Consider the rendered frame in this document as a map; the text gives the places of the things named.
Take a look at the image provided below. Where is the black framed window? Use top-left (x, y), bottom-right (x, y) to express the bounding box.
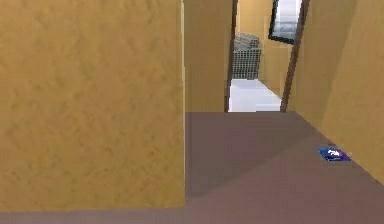
top-left (267, 0), bottom-right (304, 45)

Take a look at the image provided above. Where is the blue flat book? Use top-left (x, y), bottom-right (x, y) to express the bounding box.
top-left (317, 146), bottom-right (353, 163)

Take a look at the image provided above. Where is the grey wire mesh basket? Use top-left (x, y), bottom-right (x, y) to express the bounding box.
top-left (232, 32), bottom-right (263, 81)

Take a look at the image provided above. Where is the dark brown door frame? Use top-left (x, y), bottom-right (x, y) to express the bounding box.
top-left (223, 0), bottom-right (311, 113)

